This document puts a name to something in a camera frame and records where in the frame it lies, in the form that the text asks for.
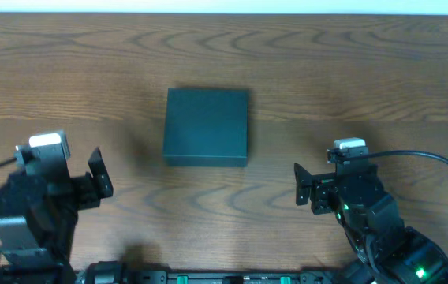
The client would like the dark green gift box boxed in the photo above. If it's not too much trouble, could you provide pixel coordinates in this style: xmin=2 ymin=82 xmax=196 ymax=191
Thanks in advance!
xmin=162 ymin=88 xmax=249 ymax=167

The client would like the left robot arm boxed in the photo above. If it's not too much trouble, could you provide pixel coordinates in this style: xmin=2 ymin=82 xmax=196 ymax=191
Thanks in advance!
xmin=0 ymin=144 xmax=114 ymax=284

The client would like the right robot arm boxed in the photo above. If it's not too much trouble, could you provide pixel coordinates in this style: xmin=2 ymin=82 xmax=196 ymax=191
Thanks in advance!
xmin=293 ymin=147 xmax=448 ymax=283

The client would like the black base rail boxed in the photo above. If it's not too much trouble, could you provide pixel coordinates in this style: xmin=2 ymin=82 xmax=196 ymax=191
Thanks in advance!
xmin=75 ymin=271 xmax=337 ymax=284

